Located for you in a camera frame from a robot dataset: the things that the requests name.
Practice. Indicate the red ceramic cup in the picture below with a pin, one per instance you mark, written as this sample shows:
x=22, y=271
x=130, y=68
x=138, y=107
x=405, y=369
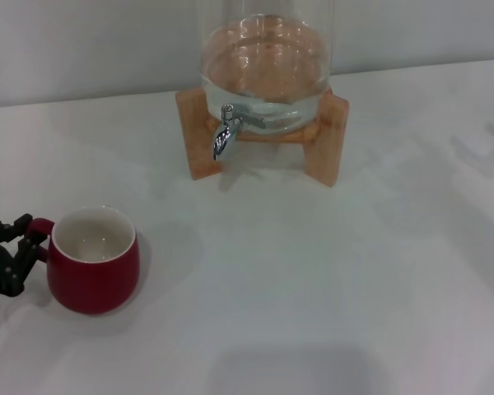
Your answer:
x=99, y=284

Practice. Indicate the chrome dispenser faucet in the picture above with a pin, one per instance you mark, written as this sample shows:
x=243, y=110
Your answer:
x=224, y=133

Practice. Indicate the wooden dispenser stand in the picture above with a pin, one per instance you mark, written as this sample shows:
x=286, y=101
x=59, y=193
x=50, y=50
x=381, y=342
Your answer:
x=327, y=140

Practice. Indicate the glass water dispenser jar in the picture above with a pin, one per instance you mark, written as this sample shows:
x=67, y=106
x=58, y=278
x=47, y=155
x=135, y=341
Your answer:
x=267, y=61

